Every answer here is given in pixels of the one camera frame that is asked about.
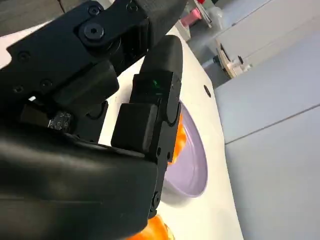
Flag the lilac plate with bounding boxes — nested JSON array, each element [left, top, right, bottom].
[[163, 101, 210, 198]]

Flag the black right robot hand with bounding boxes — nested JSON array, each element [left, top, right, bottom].
[[0, 0, 188, 240]]

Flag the orange white toy bread roll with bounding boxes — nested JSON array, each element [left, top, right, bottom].
[[136, 214, 176, 240], [169, 122, 188, 166]]

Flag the pink box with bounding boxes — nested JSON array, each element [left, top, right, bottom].
[[180, 6, 202, 26]]

